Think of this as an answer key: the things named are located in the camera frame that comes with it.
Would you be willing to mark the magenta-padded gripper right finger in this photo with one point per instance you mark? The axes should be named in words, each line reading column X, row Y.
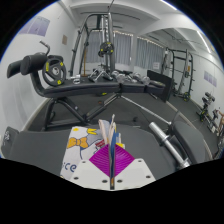
column 136, row 173

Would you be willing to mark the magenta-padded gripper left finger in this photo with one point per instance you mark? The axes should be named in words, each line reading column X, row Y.
column 88, row 173

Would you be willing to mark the colourful cartoon print towel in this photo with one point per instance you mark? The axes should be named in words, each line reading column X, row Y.
column 80, row 143

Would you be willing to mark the chrome barbell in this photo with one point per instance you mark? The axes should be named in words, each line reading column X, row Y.
column 163, row 135

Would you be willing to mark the black padded workout bench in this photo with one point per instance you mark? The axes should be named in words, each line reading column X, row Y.
column 40, row 146

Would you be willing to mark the black bench with leg rollers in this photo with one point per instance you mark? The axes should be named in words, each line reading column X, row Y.
column 83, row 88

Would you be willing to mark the black box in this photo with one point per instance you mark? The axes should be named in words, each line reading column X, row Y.
column 161, row 85

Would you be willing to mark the chrome dumbbells row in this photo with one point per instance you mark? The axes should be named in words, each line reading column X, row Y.
column 131, row 77

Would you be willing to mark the black small exercise machine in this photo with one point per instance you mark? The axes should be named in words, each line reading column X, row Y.
column 206, row 106

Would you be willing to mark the black yellow-marked weight plate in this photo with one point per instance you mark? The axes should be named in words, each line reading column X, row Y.
column 53, row 70
column 106, row 49

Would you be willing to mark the black squat rack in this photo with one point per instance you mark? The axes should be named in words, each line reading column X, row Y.
column 186, row 73

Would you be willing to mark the grey window curtain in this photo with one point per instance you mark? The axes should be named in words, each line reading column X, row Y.
column 123, row 48
column 148, row 53

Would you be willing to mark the long ceiling light strip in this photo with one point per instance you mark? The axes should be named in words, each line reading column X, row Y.
column 203, row 41
column 168, row 4

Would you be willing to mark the small purple wall poster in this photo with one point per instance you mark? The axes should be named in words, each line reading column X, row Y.
column 210, row 78

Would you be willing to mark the brown wall plaque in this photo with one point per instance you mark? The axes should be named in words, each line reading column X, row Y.
column 64, row 40

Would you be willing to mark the black smith machine frame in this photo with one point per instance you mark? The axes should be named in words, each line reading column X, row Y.
column 110, row 33

